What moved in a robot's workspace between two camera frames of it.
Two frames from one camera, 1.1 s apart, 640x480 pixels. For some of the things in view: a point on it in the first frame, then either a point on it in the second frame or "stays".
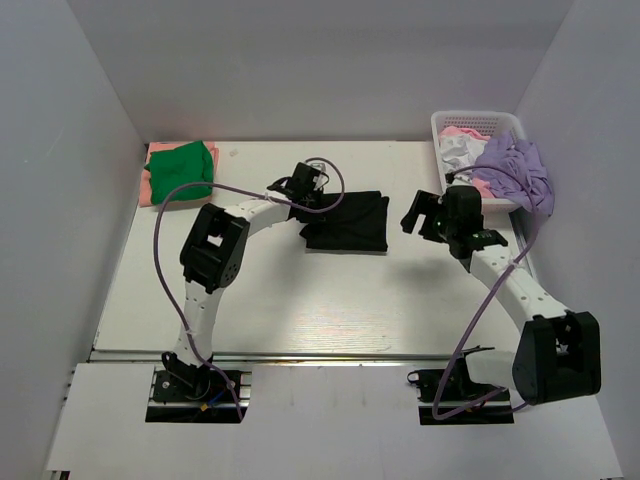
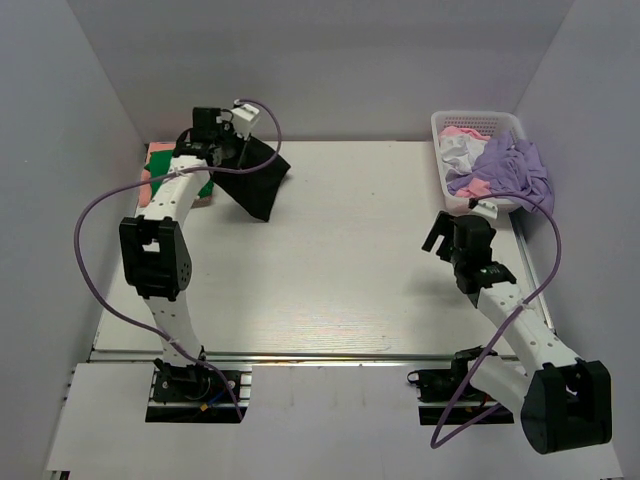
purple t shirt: (522, 159) stays
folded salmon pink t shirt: (145, 198) stays
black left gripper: (317, 191) to (228, 131)
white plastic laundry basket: (488, 123) stays
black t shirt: (358, 224) to (255, 191)
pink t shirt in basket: (483, 187) stays
